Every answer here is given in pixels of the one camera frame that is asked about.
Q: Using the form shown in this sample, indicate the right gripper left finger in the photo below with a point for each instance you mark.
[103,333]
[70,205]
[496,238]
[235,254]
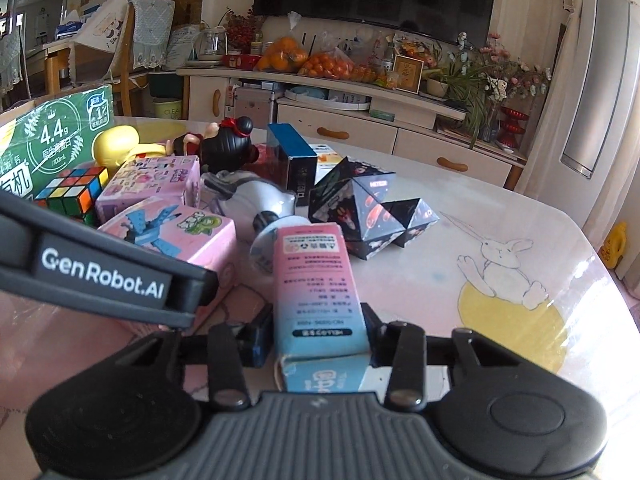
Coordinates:
[256,338]

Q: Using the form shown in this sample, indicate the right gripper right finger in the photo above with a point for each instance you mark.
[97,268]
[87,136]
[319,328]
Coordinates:
[375,329]

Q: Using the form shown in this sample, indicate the pink blue gradient box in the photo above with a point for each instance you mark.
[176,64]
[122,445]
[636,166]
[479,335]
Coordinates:
[322,340]

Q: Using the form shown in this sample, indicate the rubiks cube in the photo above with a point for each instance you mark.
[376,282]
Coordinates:
[73,193]

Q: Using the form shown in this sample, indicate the pink dinosaur toy box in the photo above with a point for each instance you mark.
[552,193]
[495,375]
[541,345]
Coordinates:
[189,234]

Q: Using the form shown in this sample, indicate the yellow duck toy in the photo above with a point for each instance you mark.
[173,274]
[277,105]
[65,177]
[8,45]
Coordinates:
[115,146]

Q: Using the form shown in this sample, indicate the dark space folding puzzle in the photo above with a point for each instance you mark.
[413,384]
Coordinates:
[353,195]

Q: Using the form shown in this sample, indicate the pink cartoon box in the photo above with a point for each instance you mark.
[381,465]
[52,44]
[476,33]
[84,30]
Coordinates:
[172,177]

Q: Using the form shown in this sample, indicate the blue black tall box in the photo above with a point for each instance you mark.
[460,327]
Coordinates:
[291,161]

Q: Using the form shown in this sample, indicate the black haired doll figurine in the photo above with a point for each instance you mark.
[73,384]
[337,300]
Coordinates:
[224,146]

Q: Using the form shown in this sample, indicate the orange white medicine box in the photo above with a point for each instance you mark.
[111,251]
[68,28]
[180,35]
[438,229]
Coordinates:
[325,159]

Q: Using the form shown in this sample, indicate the green cardboard box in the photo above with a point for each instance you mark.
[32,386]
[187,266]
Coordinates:
[54,136]

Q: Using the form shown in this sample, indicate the white astronaut figurine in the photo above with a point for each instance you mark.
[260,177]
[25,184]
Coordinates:
[258,207]

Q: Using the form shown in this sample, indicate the green waste bin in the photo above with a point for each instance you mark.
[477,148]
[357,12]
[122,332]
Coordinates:
[167,108]

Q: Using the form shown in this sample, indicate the cream tv cabinet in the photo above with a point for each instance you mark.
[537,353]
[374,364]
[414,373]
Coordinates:
[417,129]

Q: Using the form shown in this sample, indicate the pink storage box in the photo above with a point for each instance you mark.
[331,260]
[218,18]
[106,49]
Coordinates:
[257,104]

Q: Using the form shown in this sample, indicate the red candle holder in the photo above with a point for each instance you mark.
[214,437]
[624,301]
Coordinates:
[512,125]

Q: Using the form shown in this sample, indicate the wooden chair with cover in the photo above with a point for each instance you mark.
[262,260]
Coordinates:
[122,42]

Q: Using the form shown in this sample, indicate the framed picture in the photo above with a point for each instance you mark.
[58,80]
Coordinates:
[409,71]

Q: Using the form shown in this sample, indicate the potted green plant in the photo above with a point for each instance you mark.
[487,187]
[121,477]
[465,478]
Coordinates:
[465,69]

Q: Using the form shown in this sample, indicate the glass kettle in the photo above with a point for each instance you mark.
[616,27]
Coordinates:
[212,44]

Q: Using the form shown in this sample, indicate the bag of small tangerines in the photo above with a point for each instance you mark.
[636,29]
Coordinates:
[330,65]

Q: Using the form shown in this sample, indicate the bag of large oranges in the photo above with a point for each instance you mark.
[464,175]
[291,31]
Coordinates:
[285,55]

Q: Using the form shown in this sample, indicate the red berry bouquet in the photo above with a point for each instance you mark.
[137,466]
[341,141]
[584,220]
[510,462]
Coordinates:
[242,29]

